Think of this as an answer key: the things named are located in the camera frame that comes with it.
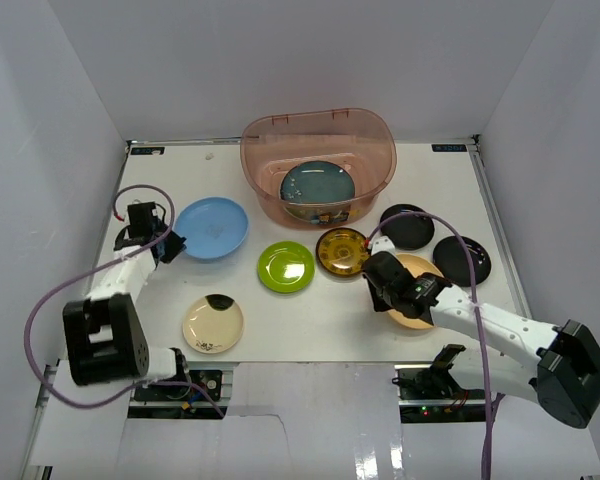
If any peach orange plate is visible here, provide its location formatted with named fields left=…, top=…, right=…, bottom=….
left=388, top=253, right=443, bottom=330

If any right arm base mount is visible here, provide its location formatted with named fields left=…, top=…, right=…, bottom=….
left=392, top=344, right=486, bottom=424

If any matte black plate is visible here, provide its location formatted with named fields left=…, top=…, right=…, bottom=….
left=432, top=236, right=492, bottom=287

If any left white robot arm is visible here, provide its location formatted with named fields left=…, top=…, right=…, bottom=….
left=63, top=202, right=192, bottom=399

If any lime green plate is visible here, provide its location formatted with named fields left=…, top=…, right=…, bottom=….
left=256, top=241, right=315, bottom=294

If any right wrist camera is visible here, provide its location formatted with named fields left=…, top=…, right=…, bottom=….
left=368, top=236, right=396, bottom=256

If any pink translucent plastic bin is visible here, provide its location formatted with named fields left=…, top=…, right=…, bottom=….
left=240, top=108, right=397, bottom=230

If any glossy black plate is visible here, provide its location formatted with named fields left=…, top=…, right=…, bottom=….
left=380, top=204, right=435, bottom=251

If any brown yellow patterned plate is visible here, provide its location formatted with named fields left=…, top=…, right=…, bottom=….
left=315, top=227, right=369, bottom=279

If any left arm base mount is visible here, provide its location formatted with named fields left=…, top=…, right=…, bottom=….
left=128, top=369, right=227, bottom=420

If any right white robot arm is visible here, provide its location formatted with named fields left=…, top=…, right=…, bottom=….
left=362, top=251, right=600, bottom=429

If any cream plate with black mark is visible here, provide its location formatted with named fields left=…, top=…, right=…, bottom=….
left=182, top=294, right=245, bottom=354

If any light blue plate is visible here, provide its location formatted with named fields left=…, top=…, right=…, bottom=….
left=174, top=197, right=249, bottom=261

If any dark teal plate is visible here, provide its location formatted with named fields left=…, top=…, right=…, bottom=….
left=280, top=161, right=355, bottom=204

